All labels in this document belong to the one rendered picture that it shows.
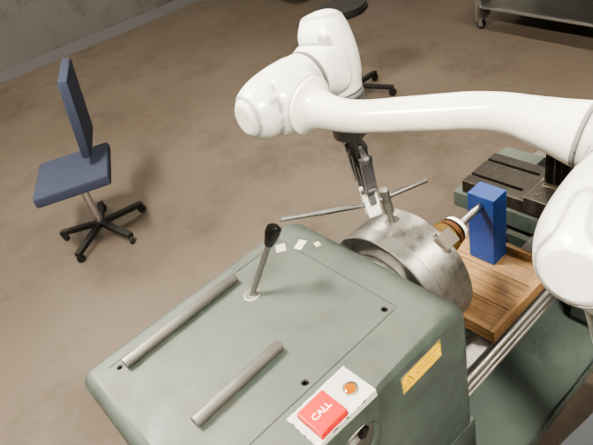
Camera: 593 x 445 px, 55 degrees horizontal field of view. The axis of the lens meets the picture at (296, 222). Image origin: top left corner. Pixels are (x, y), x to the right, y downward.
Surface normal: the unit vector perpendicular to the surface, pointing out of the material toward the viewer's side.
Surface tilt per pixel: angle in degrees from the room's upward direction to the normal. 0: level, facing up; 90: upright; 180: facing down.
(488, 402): 0
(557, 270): 84
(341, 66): 82
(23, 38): 90
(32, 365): 0
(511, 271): 0
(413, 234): 17
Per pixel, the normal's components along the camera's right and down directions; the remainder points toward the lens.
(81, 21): 0.55, 0.41
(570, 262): -0.69, 0.49
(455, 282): 0.53, 0.04
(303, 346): -0.22, -0.77
